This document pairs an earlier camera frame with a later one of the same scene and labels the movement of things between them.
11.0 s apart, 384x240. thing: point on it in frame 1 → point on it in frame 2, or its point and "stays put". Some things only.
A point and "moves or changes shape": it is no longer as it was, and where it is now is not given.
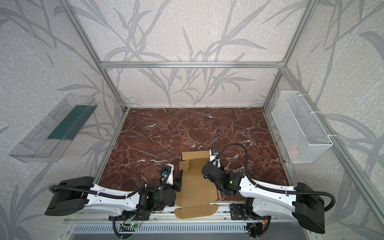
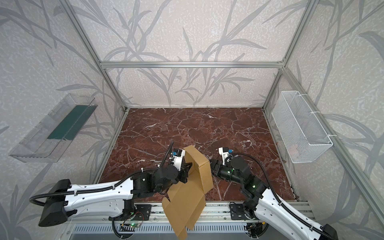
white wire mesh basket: x=304 y=137 stays put
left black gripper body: x=176 y=180 → x=185 y=173
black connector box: x=256 y=229 stays put
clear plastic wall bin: x=50 y=140 stays put
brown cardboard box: x=198 y=193 moves or changes shape
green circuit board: x=134 y=225 stays put
